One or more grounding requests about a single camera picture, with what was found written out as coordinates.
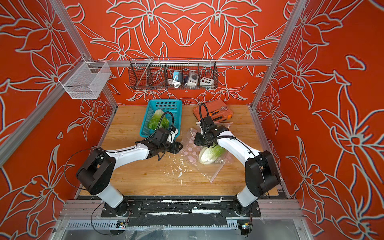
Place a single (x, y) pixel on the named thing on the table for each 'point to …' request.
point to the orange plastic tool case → (218, 109)
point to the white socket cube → (205, 81)
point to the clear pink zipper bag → (191, 151)
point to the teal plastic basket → (174, 106)
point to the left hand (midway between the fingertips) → (180, 144)
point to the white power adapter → (192, 79)
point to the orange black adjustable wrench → (222, 108)
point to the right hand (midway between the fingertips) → (193, 141)
